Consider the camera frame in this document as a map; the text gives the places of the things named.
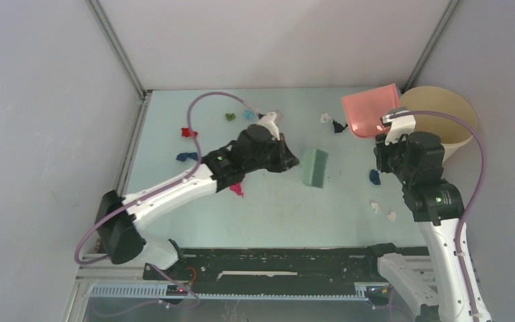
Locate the small dark blue paper scrap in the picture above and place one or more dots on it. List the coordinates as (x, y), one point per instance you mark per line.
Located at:
(374, 177)

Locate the left aluminium frame post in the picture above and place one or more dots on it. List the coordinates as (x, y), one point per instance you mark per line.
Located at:
(114, 42)

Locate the red paper scrap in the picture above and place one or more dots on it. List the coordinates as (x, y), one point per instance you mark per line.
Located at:
(188, 133)

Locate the right aluminium frame post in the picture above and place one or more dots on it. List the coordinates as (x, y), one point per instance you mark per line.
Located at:
(434, 40)

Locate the green plastic brush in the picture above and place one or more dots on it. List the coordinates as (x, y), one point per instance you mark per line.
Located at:
(314, 164)

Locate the cream paper scrap front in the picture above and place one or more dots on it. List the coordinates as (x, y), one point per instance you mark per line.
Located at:
(392, 216)

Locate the beige paper bucket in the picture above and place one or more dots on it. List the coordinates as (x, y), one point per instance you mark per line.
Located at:
(453, 135)

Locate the green paper scrap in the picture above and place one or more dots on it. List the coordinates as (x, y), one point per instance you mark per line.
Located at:
(230, 116)

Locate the grey cable duct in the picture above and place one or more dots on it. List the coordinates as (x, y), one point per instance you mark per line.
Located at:
(168, 291)

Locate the long dark blue paper scrap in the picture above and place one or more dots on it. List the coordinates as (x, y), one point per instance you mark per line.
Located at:
(184, 156)

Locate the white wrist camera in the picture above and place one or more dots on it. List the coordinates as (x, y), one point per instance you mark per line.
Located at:
(270, 121)
(399, 123)

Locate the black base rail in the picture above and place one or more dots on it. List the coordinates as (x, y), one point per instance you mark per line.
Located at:
(297, 271)

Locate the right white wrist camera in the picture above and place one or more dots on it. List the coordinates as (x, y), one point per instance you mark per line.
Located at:
(399, 123)

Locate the white paper scrap front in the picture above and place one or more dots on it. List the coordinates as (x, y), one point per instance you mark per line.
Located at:
(376, 207)

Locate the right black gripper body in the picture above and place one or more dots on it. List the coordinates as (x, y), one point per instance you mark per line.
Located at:
(389, 158)

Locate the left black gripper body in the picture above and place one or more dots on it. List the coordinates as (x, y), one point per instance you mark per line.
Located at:
(269, 161)

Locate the pink plastic dustpan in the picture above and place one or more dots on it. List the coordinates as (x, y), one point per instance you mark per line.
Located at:
(364, 110)

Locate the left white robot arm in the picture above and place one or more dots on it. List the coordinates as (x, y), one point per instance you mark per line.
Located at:
(123, 220)

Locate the white paper scrap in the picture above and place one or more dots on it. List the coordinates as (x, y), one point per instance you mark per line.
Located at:
(325, 118)
(376, 207)

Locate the aluminium frame post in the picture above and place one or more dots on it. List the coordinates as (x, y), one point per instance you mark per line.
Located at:
(434, 40)
(114, 42)

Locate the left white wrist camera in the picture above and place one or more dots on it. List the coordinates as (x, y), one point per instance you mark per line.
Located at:
(270, 121)

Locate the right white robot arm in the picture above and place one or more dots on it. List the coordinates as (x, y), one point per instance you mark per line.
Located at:
(437, 208)

